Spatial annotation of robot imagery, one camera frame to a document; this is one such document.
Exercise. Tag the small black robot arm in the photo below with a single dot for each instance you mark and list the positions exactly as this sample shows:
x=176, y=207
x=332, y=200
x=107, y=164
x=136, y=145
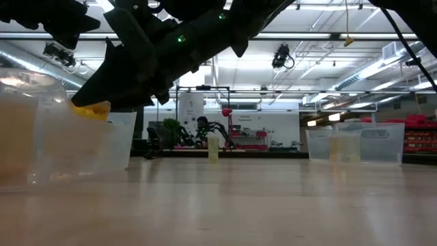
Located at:
x=220, y=130
x=186, y=136

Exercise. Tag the green potted plant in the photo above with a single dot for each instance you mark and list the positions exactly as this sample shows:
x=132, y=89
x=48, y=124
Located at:
x=170, y=128

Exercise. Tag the red storage bin shelf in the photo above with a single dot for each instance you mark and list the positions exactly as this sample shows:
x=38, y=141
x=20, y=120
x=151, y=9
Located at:
x=420, y=135

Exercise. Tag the black monitor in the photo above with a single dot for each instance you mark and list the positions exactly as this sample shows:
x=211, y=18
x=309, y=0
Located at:
x=139, y=130

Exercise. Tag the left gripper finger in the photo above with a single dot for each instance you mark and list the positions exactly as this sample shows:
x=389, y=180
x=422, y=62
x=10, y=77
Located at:
x=68, y=27

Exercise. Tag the LED light bar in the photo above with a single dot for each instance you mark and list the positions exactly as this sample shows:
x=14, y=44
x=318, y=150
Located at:
x=293, y=35

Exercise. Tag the large orange pill bottle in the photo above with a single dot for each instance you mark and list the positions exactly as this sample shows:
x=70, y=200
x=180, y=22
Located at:
x=90, y=112

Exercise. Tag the black aluminium table frame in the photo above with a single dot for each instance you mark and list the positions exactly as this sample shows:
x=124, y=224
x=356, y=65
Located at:
x=259, y=154

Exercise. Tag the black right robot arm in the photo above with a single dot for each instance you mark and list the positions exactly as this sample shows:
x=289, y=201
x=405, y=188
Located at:
x=246, y=13

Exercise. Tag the red and white machine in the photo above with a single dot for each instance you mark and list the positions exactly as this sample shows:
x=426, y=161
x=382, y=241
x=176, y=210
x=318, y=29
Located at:
x=251, y=138

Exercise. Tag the yellow hanging connector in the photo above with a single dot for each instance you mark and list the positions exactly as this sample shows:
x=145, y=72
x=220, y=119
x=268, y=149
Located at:
x=348, y=41

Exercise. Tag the white panel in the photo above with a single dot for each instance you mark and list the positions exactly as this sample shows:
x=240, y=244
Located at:
x=191, y=106

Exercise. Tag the clear plastic bin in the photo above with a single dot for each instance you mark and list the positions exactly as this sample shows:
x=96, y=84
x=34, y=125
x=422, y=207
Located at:
x=85, y=147
x=382, y=150

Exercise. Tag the black station frame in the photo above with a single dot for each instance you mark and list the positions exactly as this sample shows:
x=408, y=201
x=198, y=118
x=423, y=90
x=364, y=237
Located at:
x=203, y=87

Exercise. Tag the small pill bottle white cap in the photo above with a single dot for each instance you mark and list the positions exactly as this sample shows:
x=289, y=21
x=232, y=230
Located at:
x=213, y=152

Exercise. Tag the white air vent box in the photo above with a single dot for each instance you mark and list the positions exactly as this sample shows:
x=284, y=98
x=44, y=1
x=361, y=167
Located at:
x=389, y=50

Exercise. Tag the black ceiling-mounted device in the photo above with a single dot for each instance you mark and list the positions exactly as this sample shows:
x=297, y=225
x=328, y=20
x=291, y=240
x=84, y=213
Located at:
x=58, y=54

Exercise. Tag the red robot arm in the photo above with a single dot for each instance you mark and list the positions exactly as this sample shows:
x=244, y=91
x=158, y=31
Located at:
x=226, y=112

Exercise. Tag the person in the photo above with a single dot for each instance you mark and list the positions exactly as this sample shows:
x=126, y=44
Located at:
x=202, y=121

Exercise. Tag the silver ventilation duct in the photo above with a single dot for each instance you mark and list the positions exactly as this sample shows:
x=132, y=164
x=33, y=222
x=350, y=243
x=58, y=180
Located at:
x=27, y=61

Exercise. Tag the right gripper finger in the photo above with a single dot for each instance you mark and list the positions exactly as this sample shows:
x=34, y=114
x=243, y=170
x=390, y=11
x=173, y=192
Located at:
x=102, y=85
x=136, y=95

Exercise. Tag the small black ceiling device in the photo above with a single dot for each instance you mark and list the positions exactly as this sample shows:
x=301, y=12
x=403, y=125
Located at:
x=413, y=61

